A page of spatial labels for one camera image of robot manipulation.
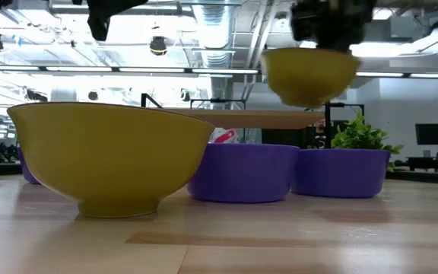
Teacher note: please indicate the wooden shelf with black legs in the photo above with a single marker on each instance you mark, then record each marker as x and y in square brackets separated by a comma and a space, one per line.
[261, 118]

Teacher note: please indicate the long ceiling strip light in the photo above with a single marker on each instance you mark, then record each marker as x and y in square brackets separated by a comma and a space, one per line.
[413, 75]
[146, 70]

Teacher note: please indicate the dark office desk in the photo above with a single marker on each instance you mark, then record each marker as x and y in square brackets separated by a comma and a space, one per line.
[428, 163]

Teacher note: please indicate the red and white bag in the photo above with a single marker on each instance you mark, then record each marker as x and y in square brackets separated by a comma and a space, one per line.
[224, 136]

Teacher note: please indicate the blue plastic mini bowl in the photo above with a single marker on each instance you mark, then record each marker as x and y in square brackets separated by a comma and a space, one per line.
[242, 175]
[340, 175]
[28, 173]

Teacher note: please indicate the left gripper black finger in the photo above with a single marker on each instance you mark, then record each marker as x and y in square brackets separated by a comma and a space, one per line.
[98, 27]

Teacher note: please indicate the green potted plant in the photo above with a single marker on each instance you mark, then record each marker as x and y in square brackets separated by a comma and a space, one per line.
[356, 137]

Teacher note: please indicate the black computer monitor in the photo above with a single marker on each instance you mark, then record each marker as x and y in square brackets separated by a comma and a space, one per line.
[432, 134]

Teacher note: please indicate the silver ventilation duct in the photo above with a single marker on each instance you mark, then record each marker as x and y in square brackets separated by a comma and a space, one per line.
[215, 23]

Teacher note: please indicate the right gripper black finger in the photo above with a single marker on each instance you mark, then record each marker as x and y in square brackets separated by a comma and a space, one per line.
[334, 45]

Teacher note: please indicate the yellow patterned mini bowl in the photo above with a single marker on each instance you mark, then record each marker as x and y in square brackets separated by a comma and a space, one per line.
[310, 76]
[108, 152]

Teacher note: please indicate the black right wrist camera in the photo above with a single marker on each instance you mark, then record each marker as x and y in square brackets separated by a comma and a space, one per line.
[303, 21]

